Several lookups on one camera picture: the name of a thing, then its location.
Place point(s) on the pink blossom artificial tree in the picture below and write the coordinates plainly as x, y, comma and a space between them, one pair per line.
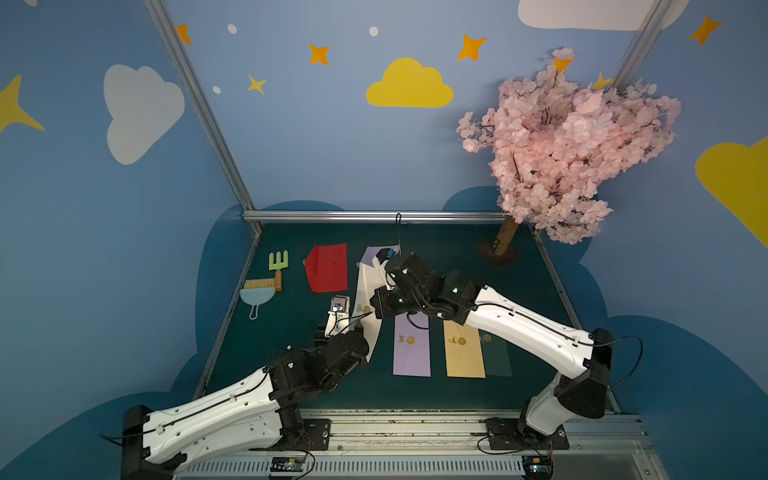
554, 142

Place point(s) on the green toy rake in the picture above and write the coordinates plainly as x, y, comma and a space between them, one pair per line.
277, 262

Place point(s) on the aluminium front rail base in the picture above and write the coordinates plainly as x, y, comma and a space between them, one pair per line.
448, 444

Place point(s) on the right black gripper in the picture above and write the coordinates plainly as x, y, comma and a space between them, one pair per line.
380, 300

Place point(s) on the blue toy brush dustpan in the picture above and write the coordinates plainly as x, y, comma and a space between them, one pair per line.
257, 292

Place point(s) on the left controller board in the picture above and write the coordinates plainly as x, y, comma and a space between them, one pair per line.
287, 466

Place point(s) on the lilac envelope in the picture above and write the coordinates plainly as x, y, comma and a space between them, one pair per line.
411, 356
368, 257

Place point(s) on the right controller board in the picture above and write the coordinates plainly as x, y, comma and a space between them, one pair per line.
537, 468

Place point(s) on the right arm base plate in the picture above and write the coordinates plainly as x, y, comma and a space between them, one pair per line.
505, 434

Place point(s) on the tan kraft envelope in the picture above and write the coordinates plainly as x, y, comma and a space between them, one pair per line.
463, 352

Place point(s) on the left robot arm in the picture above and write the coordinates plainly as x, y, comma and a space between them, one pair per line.
258, 412

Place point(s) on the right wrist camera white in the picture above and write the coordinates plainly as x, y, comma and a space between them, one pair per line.
385, 254

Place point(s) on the aluminium rail back frame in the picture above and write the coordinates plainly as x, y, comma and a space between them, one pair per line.
373, 217

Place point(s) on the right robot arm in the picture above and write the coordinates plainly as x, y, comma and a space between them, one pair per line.
582, 360

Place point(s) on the dark green envelope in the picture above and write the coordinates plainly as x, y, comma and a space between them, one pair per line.
495, 355

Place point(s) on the red envelope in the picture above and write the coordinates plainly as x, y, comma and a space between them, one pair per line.
327, 269

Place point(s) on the controller board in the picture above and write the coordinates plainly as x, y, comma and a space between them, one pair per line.
287, 466
537, 468

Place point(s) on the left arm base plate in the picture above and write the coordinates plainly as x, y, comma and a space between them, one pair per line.
315, 433

